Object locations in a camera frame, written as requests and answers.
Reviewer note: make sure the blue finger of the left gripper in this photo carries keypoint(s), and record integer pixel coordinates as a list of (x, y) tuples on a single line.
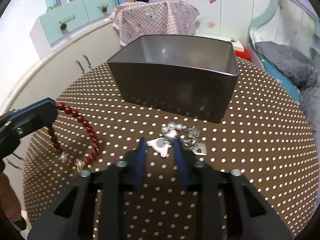
[(32, 125), (44, 109)]

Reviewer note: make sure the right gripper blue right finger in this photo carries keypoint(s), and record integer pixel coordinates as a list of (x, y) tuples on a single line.
[(180, 163)]

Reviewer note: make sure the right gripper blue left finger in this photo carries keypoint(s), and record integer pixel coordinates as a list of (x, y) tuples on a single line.
[(139, 163)]

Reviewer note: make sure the silver chain jewelry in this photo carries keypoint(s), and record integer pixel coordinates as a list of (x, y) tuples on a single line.
[(190, 136)]

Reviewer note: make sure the pink hair clip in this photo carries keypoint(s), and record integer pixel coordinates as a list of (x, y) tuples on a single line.
[(159, 145)]

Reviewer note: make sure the silver heart pendant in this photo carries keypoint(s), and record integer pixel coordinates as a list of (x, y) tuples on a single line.
[(200, 149)]

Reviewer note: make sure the dark metal tin box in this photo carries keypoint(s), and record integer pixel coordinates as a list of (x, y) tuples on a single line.
[(187, 75)]

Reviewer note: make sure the teal drawer unit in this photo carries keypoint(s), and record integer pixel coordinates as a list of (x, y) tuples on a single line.
[(64, 22)]

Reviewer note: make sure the red storage ottoman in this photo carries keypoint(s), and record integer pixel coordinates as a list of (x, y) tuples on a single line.
[(239, 49)]

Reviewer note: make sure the teal bed sheet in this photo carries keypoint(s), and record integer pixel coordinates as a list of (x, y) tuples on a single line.
[(281, 79)]

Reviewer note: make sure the pink checkered cloth cover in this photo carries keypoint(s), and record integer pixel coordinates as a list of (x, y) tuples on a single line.
[(135, 19)]

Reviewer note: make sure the grey quilt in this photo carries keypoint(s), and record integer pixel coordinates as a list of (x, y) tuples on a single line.
[(302, 73)]

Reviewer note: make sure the white wardrobe doors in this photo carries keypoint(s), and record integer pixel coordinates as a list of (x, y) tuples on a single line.
[(227, 18)]

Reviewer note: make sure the beige cabinet with handles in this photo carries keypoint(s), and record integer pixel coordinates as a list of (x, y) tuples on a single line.
[(49, 78)]

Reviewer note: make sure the teal bunk bed frame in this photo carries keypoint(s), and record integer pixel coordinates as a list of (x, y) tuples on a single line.
[(293, 23)]

